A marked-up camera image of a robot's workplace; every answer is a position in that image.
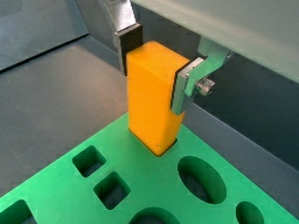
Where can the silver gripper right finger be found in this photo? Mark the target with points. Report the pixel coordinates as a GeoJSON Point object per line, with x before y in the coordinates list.
{"type": "Point", "coordinates": [191, 79]}

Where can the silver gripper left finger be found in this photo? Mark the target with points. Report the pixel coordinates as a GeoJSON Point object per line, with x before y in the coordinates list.
{"type": "Point", "coordinates": [127, 31]}

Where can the yellow rectangular block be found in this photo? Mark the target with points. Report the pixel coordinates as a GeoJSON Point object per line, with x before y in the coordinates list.
{"type": "Point", "coordinates": [151, 66]}

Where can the green foam shape board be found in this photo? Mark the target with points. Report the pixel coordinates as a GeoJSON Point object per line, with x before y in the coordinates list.
{"type": "Point", "coordinates": [110, 182]}

